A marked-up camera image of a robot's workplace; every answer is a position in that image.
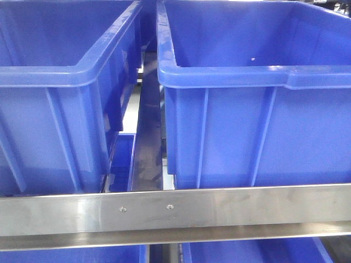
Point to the steel shelf front beam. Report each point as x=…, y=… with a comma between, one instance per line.
x=174, y=216

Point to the blue bin front right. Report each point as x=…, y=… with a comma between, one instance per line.
x=256, y=93

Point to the blue bin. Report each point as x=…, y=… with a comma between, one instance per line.
x=148, y=25
x=68, y=69
x=133, y=253
x=256, y=93
x=261, y=250

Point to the blue bin front left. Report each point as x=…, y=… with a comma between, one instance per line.
x=68, y=69

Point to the blue bin rear right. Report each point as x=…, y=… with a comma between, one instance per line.
x=148, y=25

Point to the blue bin lower left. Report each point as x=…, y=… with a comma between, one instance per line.
x=133, y=253

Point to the blue bin lower right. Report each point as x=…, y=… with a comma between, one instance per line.
x=261, y=250

